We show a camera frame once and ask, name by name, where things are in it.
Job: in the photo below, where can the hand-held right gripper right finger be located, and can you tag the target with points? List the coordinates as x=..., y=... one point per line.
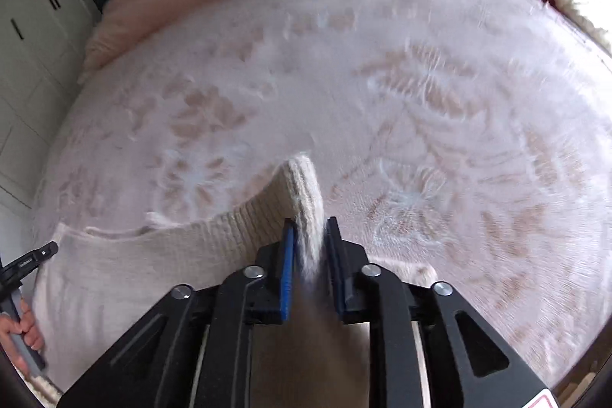
x=334, y=264

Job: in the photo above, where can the cream fuzzy blanket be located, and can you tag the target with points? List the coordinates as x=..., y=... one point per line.
x=569, y=1

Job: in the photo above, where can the person's left hand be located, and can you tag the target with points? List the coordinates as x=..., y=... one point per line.
x=7, y=326

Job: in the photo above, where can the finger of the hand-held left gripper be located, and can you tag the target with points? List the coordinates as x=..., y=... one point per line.
x=28, y=262

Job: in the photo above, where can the cream knit sweater black hearts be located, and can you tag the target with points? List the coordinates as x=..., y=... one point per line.
x=143, y=283

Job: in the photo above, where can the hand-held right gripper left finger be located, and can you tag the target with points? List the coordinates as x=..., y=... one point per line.
x=287, y=260

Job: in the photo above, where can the white wardrobe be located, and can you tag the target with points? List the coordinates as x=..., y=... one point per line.
x=38, y=78

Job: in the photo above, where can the bed with floral pink sheet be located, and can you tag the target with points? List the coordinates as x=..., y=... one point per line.
x=430, y=102

